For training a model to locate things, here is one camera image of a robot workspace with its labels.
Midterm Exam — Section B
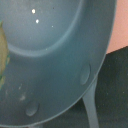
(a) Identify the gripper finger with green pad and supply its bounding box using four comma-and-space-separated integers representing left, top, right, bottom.
0, 22, 10, 89

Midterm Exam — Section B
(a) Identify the grey toy pot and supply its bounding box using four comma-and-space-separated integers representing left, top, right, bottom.
0, 0, 117, 127

